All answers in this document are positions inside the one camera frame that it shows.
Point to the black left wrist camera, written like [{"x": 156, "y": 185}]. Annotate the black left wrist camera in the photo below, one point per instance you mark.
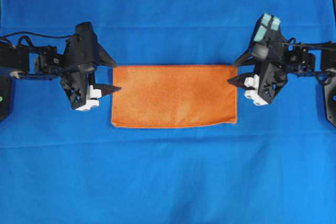
[{"x": 86, "y": 36}]

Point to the teal-taped right wrist camera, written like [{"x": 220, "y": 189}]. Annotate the teal-taped right wrist camera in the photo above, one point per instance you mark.
[{"x": 266, "y": 27}]

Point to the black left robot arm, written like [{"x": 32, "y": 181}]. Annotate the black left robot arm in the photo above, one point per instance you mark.
[{"x": 25, "y": 61}]

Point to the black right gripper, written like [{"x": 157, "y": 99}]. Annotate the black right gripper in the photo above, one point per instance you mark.
[{"x": 269, "y": 75}]

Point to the blue table cloth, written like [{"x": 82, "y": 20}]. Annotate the blue table cloth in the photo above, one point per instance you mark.
[{"x": 275, "y": 165}]

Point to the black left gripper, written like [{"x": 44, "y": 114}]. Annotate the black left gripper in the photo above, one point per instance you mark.
[{"x": 79, "y": 63}]

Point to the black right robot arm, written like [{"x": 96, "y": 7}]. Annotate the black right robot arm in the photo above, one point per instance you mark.
[{"x": 313, "y": 60}]

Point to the orange towel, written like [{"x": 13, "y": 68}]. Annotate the orange towel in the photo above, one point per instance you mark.
[{"x": 173, "y": 96}]

